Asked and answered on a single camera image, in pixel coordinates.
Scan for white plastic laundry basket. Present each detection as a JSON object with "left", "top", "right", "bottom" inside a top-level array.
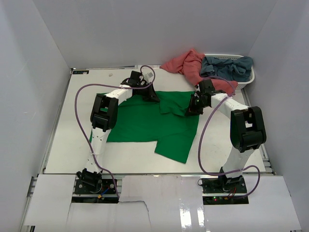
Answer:
[{"left": 200, "top": 54, "right": 255, "bottom": 89}]

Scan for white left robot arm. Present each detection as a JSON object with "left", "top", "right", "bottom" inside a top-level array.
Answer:
[{"left": 85, "top": 70, "right": 160, "bottom": 173}]

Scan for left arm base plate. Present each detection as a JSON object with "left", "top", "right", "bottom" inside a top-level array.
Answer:
[{"left": 72, "top": 169, "right": 119, "bottom": 204}]

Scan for black label sticker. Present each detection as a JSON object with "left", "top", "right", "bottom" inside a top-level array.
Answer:
[{"left": 72, "top": 70, "right": 89, "bottom": 75}]

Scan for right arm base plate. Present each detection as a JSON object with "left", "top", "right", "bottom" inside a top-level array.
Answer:
[{"left": 197, "top": 178, "right": 249, "bottom": 205}]

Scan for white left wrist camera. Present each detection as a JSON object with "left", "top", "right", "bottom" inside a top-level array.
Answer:
[{"left": 142, "top": 72, "right": 154, "bottom": 83}]

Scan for dark blue t shirt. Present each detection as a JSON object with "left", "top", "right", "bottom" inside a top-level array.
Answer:
[{"left": 199, "top": 56, "right": 253, "bottom": 82}]

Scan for green t shirt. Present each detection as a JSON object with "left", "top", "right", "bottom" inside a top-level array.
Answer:
[{"left": 89, "top": 90, "right": 200, "bottom": 164}]

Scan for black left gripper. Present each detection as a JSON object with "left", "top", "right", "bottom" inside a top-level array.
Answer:
[{"left": 137, "top": 82, "right": 160, "bottom": 102}]

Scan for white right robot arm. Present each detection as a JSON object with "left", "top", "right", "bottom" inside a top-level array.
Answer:
[{"left": 186, "top": 78, "right": 267, "bottom": 193}]

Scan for salmon pink t shirt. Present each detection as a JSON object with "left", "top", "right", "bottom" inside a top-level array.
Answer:
[{"left": 160, "top": 49, "right": 238, "bottom": 96}]

